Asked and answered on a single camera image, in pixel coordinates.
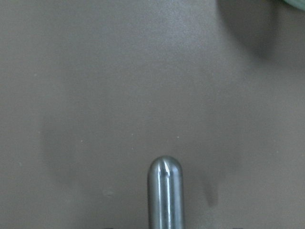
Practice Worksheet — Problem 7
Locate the steel muddler black tip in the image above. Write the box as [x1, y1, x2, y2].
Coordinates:
[147, 156, 185, 229]

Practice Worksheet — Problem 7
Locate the mint green bowl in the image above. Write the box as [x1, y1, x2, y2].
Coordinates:
[284, 0, 305, 11]

